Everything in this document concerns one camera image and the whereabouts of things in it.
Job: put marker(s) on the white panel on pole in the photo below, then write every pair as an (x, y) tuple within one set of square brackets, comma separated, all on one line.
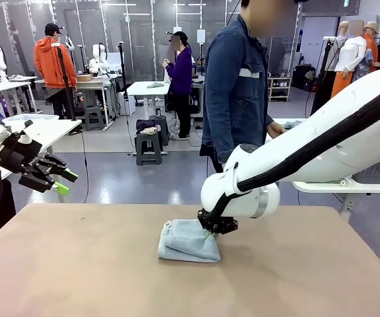
[(177, 30), (201, 36)]

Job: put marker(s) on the person left hand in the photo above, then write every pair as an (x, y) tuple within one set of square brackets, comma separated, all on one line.
[(275, 129)]

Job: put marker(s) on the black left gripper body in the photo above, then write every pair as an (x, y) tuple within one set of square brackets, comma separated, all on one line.
[(18, 155)]

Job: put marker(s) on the pale grey towel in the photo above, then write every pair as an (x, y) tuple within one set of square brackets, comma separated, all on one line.
[(294, 125)]

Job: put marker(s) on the clear plastic bin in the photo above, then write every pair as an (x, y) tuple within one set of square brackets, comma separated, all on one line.
[(45, 118)]

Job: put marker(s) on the black tripod pole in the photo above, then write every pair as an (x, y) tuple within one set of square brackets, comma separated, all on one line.
[(66, 84)]

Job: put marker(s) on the white standing desk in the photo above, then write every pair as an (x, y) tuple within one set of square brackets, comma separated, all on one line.
[(137, 90)]

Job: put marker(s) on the person in orange hoodie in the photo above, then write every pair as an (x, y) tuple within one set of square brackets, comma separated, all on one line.
[(53, 62)]

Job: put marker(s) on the black stand pole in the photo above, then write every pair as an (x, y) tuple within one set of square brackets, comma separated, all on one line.
[(123, 71)]

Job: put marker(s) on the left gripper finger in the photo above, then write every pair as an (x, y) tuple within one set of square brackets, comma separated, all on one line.
[(41, 183), (58, 165)]

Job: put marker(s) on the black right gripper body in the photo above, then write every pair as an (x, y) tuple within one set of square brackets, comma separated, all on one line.
[(218, 224)]

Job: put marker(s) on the grey plastic stool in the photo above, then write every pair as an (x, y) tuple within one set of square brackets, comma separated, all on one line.
[(150, 138), (94, 110)]

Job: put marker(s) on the wooden shoe shelf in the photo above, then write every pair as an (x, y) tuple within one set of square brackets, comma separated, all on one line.
[(280, 89)]

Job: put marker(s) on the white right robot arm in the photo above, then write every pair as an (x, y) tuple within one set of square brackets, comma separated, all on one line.
[(325, 142)]

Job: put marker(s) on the cardboard box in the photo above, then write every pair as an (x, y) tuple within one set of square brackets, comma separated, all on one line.
[(84, 78)]

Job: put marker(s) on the person in denim jacket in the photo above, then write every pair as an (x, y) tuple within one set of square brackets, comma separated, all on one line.
[(239, 105)]

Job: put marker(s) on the blue towel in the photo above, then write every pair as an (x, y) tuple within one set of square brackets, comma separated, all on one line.
[(186, 244)]

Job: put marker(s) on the mannequin in white top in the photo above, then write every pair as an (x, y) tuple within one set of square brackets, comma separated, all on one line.
[(351, 53)]

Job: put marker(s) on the grey green cloth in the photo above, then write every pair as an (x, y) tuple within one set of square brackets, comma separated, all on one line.
[(155, 85)]

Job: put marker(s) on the dark and beige clothes heap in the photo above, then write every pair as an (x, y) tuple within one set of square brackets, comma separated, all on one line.
[(145, 127)]

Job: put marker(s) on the white cabinet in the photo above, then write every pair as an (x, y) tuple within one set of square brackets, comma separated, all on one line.
[(129, 104)]

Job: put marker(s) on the white lab desk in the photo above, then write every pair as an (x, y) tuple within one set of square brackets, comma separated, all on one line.
[(91, 85)]

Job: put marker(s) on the dark tumbler cup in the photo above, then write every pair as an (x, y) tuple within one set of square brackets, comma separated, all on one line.
[(158, 113)]

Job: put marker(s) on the mannequin in grey vest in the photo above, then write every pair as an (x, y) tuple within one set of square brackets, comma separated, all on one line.
[(343, 28)]

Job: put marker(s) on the person left forearm denim sleeve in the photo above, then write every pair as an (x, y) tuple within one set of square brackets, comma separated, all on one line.
[(268, 122)]

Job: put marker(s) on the black luggage bags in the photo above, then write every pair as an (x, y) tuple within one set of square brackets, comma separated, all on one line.
[(303, 77)]

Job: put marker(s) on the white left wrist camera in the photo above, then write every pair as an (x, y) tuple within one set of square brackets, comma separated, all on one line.
[(26, 135)]

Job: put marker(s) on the mannequin in orange shirt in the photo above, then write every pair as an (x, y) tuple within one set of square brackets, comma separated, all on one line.
[(371, 43)]

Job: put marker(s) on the person in purple hoodie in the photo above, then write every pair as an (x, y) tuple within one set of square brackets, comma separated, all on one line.
[(181, 69)]

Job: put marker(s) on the person right forearm denim sleeve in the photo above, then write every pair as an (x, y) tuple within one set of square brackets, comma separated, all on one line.
[(224, 142)]

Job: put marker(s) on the dark grey stool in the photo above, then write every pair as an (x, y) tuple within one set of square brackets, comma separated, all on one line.
[(163, 128)]

